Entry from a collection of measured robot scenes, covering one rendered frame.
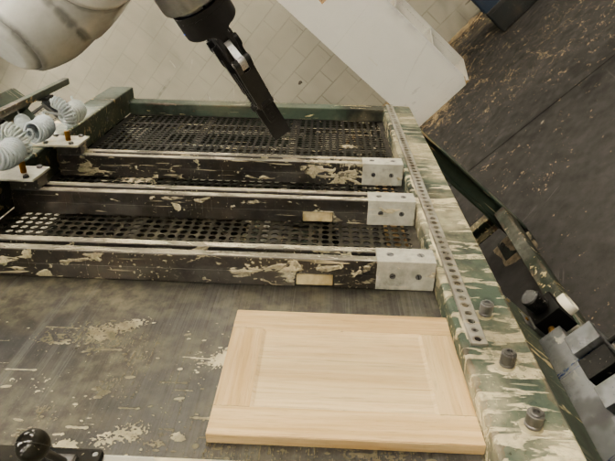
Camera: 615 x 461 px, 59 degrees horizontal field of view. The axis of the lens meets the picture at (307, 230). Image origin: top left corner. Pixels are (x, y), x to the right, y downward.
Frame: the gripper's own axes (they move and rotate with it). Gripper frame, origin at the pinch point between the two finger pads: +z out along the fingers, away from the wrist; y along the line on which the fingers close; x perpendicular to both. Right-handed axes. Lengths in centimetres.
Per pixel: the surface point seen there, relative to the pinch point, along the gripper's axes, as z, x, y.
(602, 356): 48, -20, -40
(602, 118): 168, -147, 88
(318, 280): 43.8, 9.7, 6.7
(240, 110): 75, -6, 140
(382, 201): 57, -16, 27
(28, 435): -2, 45, -26
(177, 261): 27.9, 31.3, 21.1
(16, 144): 6, 50, 71
